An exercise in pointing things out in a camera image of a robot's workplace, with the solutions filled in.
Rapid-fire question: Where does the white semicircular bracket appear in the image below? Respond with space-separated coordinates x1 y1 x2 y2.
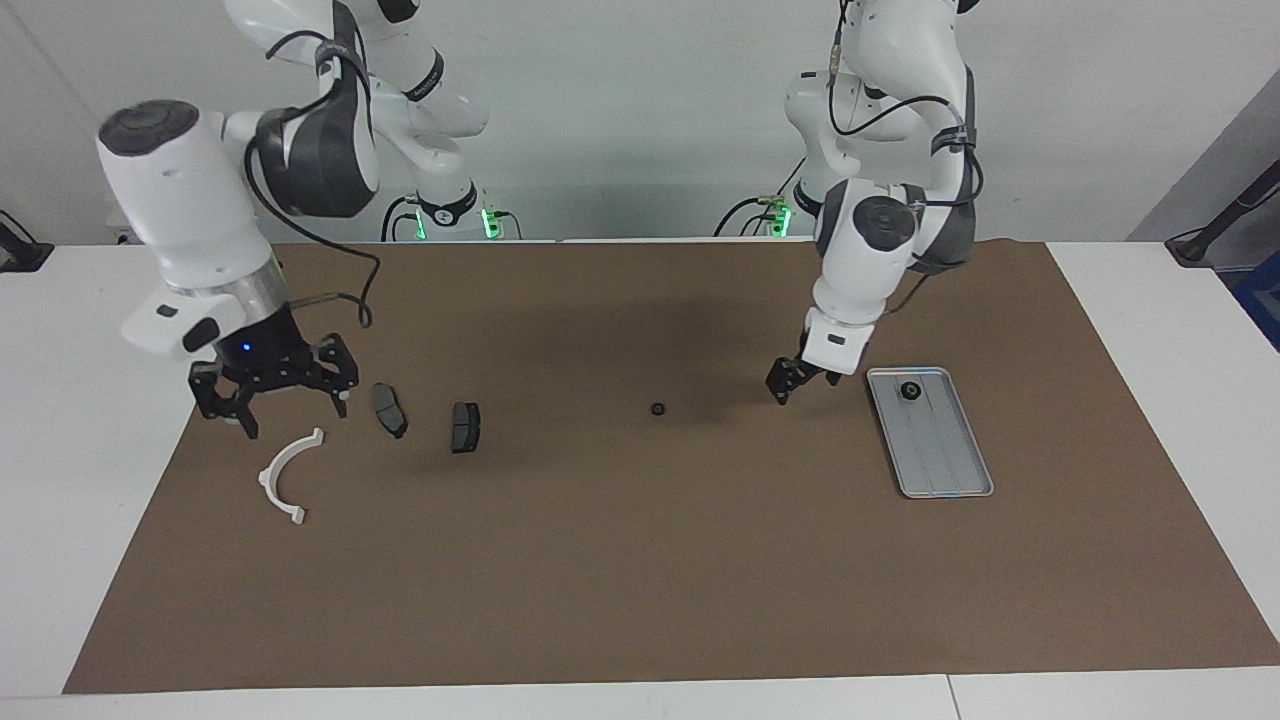
258 428 326 527

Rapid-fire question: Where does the black base cable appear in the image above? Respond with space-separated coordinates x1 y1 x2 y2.
380 195 419 243
713 155 806 239

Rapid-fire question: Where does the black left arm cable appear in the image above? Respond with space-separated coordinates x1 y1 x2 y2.
826 0 988 313

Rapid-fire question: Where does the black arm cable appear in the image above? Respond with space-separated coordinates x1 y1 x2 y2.
243 28 383 331
826 0 988 313

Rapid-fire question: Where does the long dark brake pad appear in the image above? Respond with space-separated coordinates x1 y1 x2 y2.
372 383 409 440

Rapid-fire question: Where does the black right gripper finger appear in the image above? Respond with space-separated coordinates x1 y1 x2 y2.
312 334 361 419
189 364 260 441

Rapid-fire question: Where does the black right base cable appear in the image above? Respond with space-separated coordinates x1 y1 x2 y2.
380 195 419 243

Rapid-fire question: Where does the black table clamp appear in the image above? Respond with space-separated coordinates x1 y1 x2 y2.
0 210 54 274

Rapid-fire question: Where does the black stand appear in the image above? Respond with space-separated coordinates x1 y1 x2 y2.
1165 160 1280 269

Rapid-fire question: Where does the brown table mat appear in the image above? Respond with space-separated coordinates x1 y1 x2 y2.
62 240 1280 694

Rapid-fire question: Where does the blue box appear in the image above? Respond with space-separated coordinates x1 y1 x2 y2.
1232 250 1280 351

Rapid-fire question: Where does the silver metal tray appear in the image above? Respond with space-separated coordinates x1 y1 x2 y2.
865 366 996 500

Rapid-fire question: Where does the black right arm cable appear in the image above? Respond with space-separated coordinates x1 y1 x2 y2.
243 28 383 331

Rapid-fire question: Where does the black left base cable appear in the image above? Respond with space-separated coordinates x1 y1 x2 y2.
713 155 806 239

